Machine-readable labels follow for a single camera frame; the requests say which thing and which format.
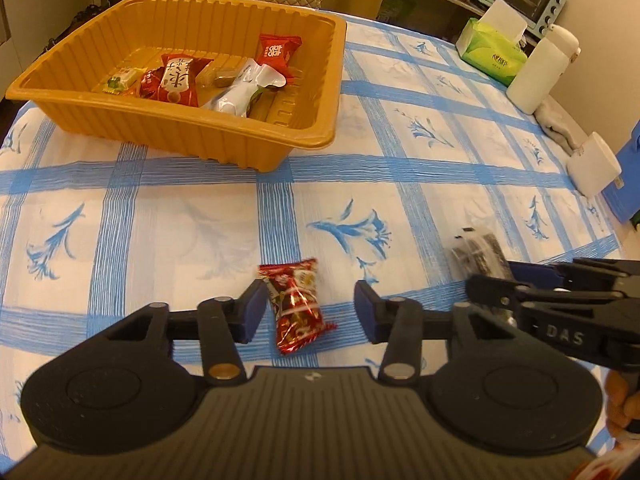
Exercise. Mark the brown candy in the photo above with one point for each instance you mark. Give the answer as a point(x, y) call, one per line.
point(220, 79)

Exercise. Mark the dark seaweed packet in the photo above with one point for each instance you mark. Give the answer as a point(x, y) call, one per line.
point(477, 255)

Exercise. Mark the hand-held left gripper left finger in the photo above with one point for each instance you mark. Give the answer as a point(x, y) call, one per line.
point(252, 310)

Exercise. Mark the red square snack packet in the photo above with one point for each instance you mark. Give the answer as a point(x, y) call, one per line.
point(275, 52)

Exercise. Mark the yellow green candy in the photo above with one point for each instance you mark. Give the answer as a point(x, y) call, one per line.
point(122, 79)

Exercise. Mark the row of shoes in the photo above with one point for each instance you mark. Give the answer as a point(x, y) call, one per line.
point(75, 17)

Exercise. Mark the white thermos bottle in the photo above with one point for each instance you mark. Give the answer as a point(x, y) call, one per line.
point(542, 70)

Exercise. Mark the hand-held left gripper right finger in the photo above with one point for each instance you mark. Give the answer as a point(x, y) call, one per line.
point(365, 310)

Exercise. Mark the green tissue box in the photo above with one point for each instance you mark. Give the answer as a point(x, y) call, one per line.
point(492, 55)

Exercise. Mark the silver green snack packet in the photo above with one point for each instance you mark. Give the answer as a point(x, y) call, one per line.
point(235, 95)

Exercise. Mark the large red snack packet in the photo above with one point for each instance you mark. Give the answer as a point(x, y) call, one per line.
point(177, 80)

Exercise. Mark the red candy white label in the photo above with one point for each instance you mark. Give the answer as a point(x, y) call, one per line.
point(148, 84)

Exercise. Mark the person's right hand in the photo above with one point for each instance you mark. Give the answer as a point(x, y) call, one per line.
point(617, 400)

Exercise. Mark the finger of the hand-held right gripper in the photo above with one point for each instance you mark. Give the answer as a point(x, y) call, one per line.
point(492, 290)
point(535, 274)

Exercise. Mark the grey cloth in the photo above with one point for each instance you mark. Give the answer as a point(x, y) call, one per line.
point(555, 124)

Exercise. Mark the blue thermos jug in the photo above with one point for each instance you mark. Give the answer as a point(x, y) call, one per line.
point(631, 180)

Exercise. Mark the blue checked tablecloth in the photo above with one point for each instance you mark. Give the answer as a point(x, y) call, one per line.
point(175, 220)

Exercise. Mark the orange plastic tray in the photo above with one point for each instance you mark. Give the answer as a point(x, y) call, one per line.
point(165, 130)

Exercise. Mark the white cup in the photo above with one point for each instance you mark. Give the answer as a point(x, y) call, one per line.
point(592, 165)

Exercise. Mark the white cabinet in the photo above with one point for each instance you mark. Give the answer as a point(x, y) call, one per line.
point(30, 0)

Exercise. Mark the shiny red snack packet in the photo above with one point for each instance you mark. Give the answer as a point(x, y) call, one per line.
point(295, 305)

